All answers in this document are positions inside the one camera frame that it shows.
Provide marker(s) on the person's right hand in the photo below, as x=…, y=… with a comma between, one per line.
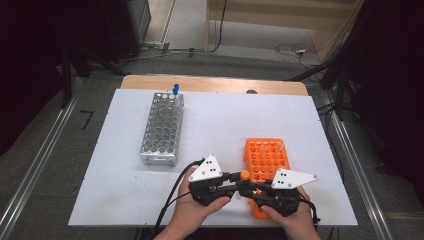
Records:
x=298, y=223

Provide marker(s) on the dark cabinet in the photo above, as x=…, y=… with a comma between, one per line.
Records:
x=126, y=26

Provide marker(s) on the wooden table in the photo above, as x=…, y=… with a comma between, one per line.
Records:
x=200, y=83

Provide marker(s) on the orange plastic test tube rack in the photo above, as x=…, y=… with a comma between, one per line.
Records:
x=266, y=160

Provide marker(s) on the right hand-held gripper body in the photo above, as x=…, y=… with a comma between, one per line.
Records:
x=290, y=180

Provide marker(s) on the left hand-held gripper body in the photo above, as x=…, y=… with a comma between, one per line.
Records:
x=206, y=170

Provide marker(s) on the person's left hand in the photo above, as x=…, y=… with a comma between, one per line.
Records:
x=193, y=213

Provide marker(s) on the metal test tube rack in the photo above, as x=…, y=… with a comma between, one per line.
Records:
x=163, y=126

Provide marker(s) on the white board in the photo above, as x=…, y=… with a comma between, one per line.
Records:
x=213, y=116

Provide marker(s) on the black metal stand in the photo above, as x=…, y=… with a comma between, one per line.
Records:
x=66, y=76
x=340, y=93

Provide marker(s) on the blue-capped test tube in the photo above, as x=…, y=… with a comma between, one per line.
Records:
x=175, y=89

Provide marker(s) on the metal floor rail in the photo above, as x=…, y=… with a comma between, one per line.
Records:
x=41, y=156
x=346, y=143

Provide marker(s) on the clear uncapped test tube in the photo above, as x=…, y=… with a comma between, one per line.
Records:
x=280, y=146

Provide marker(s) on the orange-capped test tube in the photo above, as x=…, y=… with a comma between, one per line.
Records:
x=245, y=175

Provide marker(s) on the black curtain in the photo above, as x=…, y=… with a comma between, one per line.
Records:
x=26, y=66
x=393, y=83

